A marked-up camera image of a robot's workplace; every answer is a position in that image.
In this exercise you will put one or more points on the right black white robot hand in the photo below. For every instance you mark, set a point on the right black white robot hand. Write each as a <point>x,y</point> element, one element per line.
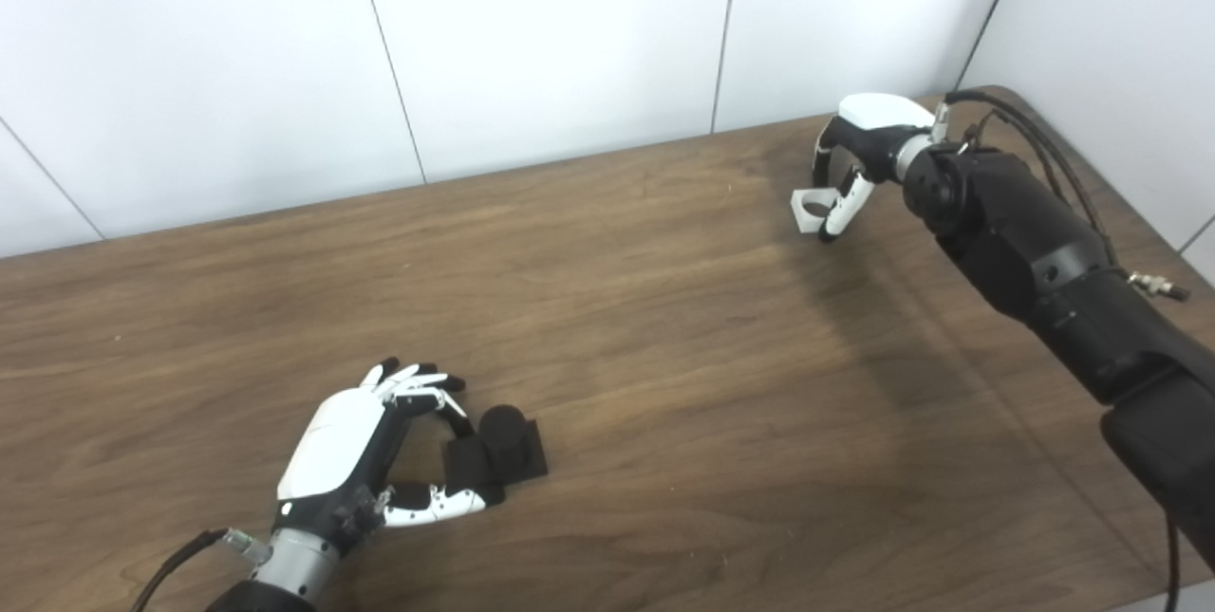
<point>878,119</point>

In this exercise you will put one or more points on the white square piece with hole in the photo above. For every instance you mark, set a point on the white square piece with hole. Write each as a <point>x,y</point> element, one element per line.
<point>802,213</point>

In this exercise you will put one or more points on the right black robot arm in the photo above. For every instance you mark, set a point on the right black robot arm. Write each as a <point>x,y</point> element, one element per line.
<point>1044,261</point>

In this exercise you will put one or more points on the black peg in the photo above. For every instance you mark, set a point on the black peg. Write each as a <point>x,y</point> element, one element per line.
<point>503,451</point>

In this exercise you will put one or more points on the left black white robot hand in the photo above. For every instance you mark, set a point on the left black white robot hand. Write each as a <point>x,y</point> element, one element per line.
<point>332,451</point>

